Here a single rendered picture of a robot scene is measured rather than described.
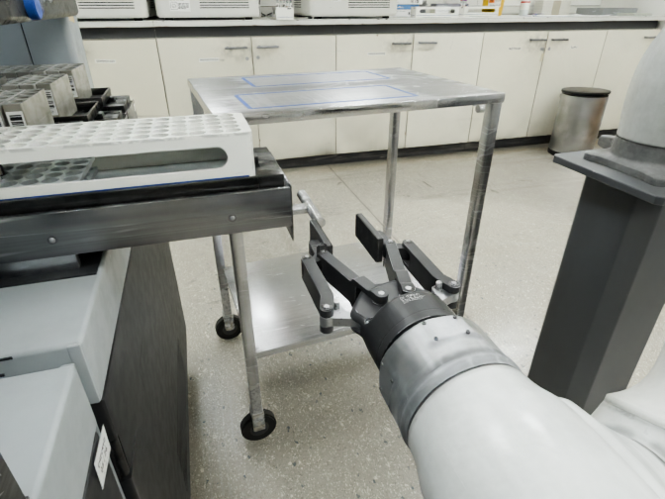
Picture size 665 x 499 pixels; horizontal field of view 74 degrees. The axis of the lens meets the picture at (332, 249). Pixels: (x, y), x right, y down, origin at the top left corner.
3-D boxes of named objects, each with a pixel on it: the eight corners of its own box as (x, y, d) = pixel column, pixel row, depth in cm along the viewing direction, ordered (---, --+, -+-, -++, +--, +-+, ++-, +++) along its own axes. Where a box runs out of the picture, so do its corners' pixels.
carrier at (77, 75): (81, 95, 89) (72, 63, 86) (92, 94, 90) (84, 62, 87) (68, 106, 80) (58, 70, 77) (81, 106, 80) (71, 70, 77)
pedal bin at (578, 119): (571, 163, 309) (591, 94, 287) (534, 149, 341) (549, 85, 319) (607, 159, 317) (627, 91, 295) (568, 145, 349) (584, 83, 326)
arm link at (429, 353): (412, 379, 26) (373, 318, 31) (400, 477, 30) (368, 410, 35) (542, 349, 28) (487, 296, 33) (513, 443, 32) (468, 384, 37)
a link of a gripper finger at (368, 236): (377, 239, 47) (384, 238, 48) (355, 213, 53) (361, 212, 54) (376, 262, 49) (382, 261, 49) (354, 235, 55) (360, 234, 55)
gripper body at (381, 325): (484, 308, 33) (426, 249, 41) (378, 329, 31) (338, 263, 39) (468, 380, 37) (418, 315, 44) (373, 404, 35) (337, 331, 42)
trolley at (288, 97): (243, 448, 112) (195, 118, 72) (216, 337, 149) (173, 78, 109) (464, 376, 133) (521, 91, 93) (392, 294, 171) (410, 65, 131)
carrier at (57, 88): (64, 111, 76) (53, 73, 74) (77, 110, 77) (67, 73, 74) (47, 126, 67) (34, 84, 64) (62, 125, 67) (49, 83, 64)
